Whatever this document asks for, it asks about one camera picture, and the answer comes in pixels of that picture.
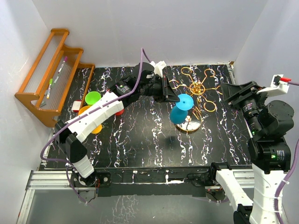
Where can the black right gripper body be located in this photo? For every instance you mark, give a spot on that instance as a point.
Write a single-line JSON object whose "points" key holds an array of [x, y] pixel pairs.
{"points": [[252, 104]]}

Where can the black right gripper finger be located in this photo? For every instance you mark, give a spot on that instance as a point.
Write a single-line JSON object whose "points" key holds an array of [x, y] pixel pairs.
{"points": [[231, 90], [235, 102]]}

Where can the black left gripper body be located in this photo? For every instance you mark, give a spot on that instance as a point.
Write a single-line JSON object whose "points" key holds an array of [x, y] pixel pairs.
{"points": [[155, 89]]}

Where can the blue wine glass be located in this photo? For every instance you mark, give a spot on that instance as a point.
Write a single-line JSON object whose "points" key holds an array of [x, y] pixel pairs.
{"points": [[180, 111]]}

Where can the red wine glass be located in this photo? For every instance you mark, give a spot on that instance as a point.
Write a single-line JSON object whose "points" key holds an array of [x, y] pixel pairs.
{"points": [[120, 112]]}

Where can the green wine glass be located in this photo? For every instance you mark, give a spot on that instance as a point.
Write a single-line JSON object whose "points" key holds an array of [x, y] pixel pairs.
{"points": [[92, 97]]}

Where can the yellow wine glass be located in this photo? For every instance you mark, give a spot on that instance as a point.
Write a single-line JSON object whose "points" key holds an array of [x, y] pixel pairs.
{"points": [[98, 128]]}

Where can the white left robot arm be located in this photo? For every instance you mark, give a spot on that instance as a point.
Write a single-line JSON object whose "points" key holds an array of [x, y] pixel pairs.
{"points": [[147, 79]]}

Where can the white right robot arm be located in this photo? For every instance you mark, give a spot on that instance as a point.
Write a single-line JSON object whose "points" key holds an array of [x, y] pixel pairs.
{"points": [[272, 161]]}

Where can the small white red box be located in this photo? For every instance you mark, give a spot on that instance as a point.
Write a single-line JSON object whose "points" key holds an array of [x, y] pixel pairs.
{"points": [[76, 106]]}

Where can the purple capped marker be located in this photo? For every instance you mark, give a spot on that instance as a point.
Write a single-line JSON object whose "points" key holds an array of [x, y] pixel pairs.
{"points": [[62, 65]]}

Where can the wooden stepped shelf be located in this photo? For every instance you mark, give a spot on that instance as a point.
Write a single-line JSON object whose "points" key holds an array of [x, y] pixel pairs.
{"points": [[33, 90]]}

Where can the green capped marker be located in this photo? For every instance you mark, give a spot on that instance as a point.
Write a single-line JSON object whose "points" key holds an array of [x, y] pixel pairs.
{"points": [[49, 88]]}

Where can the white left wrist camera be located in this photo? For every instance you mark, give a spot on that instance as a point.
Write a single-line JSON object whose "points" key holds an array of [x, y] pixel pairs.
{"points": [[158, 67]]}

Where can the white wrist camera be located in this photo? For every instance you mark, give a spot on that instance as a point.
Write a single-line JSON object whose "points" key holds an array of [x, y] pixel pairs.
{"points": [[279, 86], [158, 67]]}

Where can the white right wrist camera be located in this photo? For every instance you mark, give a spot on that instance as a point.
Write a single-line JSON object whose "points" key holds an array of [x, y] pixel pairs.
{"points": [[279, 86]]}

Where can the gold wire wine glass rack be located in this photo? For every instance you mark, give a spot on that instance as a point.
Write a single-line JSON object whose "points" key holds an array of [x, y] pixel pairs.
{"points": [[198, 91]]}

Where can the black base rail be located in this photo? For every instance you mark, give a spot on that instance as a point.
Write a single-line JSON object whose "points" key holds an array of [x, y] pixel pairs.
{"points": [[165, 181]]}

